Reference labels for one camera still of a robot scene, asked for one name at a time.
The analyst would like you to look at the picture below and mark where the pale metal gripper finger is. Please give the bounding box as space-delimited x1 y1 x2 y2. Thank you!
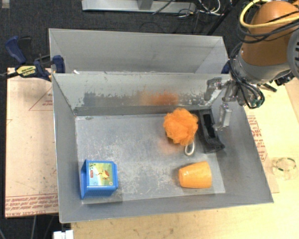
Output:
203 77 224 107
212 103 233 132

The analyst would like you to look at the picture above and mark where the orange mesh bath pouf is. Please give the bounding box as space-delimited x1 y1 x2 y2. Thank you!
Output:
162 108 199 156

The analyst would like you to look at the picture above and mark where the orange plastic cup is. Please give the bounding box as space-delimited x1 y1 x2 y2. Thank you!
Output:
178 160 213 190

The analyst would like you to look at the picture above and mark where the grey metal bin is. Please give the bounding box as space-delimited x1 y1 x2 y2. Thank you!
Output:
48 28 275 224

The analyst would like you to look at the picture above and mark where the blue box with picture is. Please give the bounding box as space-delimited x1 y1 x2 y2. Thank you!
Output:
80 159 119 200

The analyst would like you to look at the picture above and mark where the brown cardboard board, red print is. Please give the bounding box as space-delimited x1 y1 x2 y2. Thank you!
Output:
4 67 281 219

